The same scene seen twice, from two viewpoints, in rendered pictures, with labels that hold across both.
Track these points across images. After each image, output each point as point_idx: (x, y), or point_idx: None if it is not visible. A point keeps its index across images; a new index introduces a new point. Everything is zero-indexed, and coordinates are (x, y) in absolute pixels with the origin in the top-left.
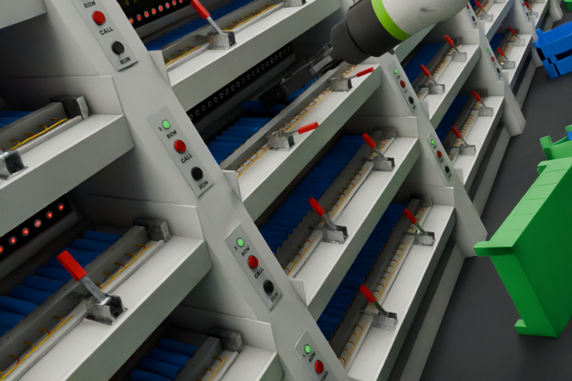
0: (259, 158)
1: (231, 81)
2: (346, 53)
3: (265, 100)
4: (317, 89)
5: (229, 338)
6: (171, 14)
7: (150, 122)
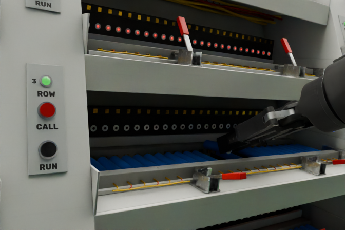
0: (171, 187)
1: (175, 94)
2: (312, 109)
3: (222, 143)
4: (284, 159)
5: None
6: (179, 47)
7: (26, 69)
